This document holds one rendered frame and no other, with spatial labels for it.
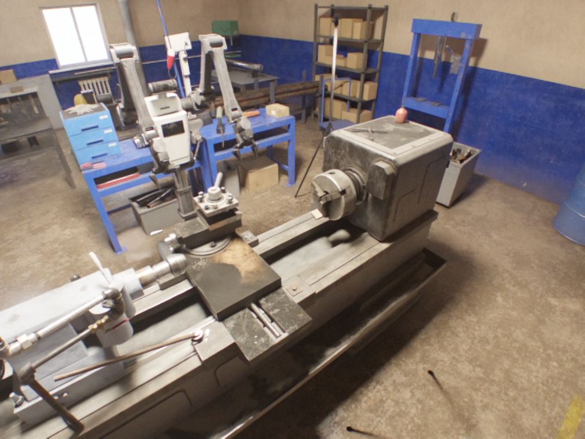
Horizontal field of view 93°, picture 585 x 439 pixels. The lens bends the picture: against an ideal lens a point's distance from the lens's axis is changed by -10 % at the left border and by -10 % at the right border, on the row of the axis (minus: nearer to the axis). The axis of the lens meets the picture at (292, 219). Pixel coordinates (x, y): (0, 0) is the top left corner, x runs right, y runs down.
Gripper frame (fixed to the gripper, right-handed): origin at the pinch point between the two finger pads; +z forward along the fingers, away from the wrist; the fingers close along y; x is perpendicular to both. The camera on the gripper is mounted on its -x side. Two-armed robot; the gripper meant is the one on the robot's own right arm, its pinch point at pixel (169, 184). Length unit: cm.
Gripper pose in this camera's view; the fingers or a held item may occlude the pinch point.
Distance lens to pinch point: 157.2
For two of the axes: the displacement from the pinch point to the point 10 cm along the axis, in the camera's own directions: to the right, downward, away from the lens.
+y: 7.8, -3.6, 5.0
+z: 3.1, 9.3, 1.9
